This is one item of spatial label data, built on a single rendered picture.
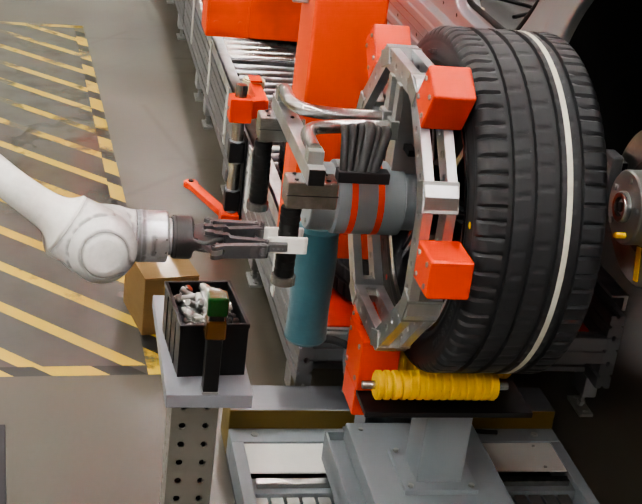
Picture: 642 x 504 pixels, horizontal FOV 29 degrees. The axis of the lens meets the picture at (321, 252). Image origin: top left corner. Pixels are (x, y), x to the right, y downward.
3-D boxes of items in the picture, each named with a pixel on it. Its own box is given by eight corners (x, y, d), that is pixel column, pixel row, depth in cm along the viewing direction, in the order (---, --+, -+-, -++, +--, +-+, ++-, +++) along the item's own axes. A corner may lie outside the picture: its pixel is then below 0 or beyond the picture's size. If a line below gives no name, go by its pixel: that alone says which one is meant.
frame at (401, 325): (427, 395, 226) (477, 108, 204) (392, 395, 225) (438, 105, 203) (364, 266, 275) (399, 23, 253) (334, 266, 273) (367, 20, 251)
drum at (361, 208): (417, 248, 236) (428, 178, 230) (306, 244, 232) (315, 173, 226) (399, 218, 249) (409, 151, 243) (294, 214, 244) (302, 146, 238)
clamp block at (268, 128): (303, 143, 246) (306, 118, 244) (258, 141, 244) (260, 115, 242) (299, 135, 251) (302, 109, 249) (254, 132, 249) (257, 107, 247)
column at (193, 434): (207, 524, 279) (223, 359, 262) (162, 524, 277) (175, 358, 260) (203, 497, 288) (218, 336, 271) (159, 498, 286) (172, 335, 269)
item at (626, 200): (634, 220, 246) (633, 188, 246) (626, 220, 245) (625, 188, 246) (619, 225, 252) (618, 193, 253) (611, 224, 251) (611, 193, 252)
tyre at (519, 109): (631, 37, 207) (497, 29, 271) (495, 28, 202) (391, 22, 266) (588, 420, 219) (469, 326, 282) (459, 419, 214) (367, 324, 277)
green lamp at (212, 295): (228, 318, 236) (230, 299, 234) (207, 317, 235) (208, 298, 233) (225, 308, 239) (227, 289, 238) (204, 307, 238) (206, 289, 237)
